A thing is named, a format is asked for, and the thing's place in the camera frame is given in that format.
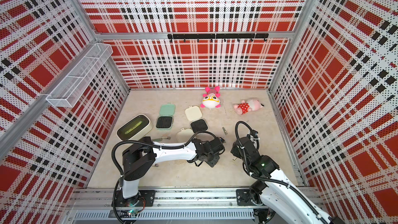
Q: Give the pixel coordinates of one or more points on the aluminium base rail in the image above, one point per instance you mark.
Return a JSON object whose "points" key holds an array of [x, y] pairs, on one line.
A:
{"points": [[195, 205]]}

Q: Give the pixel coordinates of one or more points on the green nail kit case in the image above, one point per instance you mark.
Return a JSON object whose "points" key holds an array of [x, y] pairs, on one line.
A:
{"points": [[166, 117]]}

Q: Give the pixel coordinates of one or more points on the green oval tray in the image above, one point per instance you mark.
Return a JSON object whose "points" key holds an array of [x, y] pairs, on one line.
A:
{"points": [[135, 129]]}

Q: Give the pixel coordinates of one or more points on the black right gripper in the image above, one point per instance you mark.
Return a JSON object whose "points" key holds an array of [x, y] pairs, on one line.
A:
{"points": [[235, 150]]}

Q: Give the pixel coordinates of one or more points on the pink owl plush toy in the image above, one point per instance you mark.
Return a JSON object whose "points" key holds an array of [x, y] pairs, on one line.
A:
{"points": [[211, 99]]}

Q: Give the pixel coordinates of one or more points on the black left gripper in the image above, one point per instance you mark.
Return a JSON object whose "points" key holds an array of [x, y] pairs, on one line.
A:
{"points": [[214, 162]]}

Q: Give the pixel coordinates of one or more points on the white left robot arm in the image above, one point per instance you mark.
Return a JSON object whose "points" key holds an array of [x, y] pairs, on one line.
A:
{"points": [[133, 159]]}

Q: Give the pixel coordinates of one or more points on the black hook rail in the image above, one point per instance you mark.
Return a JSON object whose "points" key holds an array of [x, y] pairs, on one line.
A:
{"points": [[250, 36]]}

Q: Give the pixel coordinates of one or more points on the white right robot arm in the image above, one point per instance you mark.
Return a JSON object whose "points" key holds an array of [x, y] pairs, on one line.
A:
{"points": [[272, 187]]}

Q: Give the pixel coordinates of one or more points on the cream nail kit case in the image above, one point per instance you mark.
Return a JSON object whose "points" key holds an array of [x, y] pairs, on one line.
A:
{"points": [[195, 117], [184, 135]]}

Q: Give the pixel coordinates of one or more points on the clear wall shelf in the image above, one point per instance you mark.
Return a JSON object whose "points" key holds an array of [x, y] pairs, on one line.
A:
{"points": [[70, 89]]}

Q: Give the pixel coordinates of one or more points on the pink strawberry plush toy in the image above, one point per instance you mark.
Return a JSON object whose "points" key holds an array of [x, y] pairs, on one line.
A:
{"points": [[251, 105]]}

